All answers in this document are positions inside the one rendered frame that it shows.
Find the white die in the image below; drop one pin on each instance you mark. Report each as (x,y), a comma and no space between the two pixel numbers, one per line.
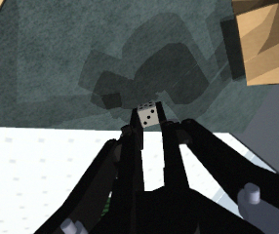
(148,114)

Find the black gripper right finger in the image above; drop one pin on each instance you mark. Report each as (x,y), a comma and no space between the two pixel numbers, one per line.
(255,188)

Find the cardboard box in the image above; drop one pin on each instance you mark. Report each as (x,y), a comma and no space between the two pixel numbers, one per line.
(259,31)

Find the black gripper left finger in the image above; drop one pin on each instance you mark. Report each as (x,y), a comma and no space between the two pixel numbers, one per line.
(82,208)

